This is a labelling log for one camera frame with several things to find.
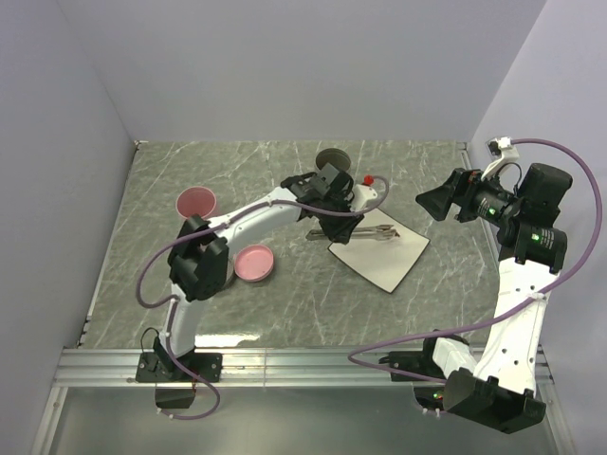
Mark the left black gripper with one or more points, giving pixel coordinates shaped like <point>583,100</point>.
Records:
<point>340,233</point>

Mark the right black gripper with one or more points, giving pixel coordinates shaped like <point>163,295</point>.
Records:
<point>463,187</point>

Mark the metal food tongs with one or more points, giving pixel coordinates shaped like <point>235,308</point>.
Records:
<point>379,233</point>

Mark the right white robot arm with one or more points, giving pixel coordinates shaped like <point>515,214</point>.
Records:
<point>498,390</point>

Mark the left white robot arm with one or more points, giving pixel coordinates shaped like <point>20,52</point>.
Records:
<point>199,266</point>

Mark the white square plate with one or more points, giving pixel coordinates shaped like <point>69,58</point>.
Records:
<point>384,263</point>

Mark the tall grey cylinder container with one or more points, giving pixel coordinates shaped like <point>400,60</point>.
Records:
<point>338,158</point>

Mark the pink round lid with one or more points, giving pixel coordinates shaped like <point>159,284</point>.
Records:
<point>254,263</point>

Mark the grey round lid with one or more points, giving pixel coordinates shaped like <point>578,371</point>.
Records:
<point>230,276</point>

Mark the pink cup container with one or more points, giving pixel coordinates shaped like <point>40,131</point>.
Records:
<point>197,201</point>

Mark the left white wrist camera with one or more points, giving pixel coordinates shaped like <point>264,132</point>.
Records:
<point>364,195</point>

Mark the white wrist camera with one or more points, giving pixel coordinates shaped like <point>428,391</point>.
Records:
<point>364,195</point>
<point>505,153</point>

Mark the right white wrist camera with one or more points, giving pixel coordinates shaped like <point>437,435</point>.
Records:
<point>505,153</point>

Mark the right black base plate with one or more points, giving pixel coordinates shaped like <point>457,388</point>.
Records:
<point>413,362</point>

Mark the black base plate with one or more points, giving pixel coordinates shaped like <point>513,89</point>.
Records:
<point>413,362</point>
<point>154,368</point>

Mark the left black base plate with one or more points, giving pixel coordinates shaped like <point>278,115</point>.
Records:
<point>154,368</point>

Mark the aluminium frame rail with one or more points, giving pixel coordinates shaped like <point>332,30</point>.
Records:
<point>241,367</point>

